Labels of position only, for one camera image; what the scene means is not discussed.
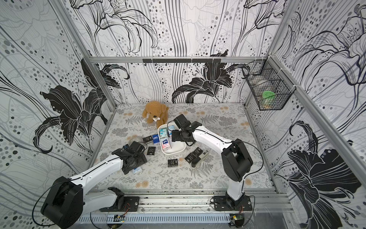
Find light blue tissue pack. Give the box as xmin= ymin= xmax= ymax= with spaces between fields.
xmin=167 ymin=125 xmax=175 ymax=136

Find teal cartoon tissue pack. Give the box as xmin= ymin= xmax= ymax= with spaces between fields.
xmin=159 ymin=128 xmax=169 ymax=139

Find pink Tempo tissue pack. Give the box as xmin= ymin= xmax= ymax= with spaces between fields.
xmin=160 ymin=137 xmax=171 ymax=151

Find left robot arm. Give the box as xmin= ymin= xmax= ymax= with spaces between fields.
xmin=40 ymin=141 xmax=147 ymax=229

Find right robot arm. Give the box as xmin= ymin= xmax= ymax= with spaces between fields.
xmin=172 ymin=114 xmax=253 ymax=201

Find white plastic storage box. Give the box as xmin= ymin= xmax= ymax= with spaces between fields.
xmin=158 ymin=122 xmax=186 ymax=156

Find white blue tissue pack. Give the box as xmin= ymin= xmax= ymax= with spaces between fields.
xmin=132 ymin=167 xmax=142 ymax=174

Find black Face tissue pack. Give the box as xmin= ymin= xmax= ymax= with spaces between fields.
xmin=143 ymin=135 xmax=153 ymax=144

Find black long tissue pack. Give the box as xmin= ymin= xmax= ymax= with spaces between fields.
xmin=185 ymin=148 xmax=203 ymax=163

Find blue Tempo tissue pack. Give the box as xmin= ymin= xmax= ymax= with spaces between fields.
xmin=152 ymin=134 xmax=160 ymax=145

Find grey black stapler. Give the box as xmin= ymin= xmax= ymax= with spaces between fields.
xmin=191 ymin=151 xmax=209 ymax=168

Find black square tissue pack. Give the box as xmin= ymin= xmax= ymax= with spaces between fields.
xmin=168 ymin=158 xmax=179 ymax=168

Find brown teddy bear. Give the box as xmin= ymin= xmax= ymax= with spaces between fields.
xmin=142 ymin=101 xmax=169 ymax=128

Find green lidded cup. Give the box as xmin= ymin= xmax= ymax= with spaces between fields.
xmin=262 ymin=91 xmax=276 ymax=108

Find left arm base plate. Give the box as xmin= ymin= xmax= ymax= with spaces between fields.
xmin=100 ymin=187 xmax=140 ymax=213

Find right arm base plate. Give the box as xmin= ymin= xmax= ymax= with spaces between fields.
xmin=210 ymin=195 xmax=253 ymax=211

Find white slotted cable duct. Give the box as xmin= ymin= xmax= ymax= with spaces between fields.
xmin=106 ymin=214 xmax=231 ymax=224

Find black wire basket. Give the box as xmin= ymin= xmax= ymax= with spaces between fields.
xmin=241 ymin=57 xmax=293 ymax=111

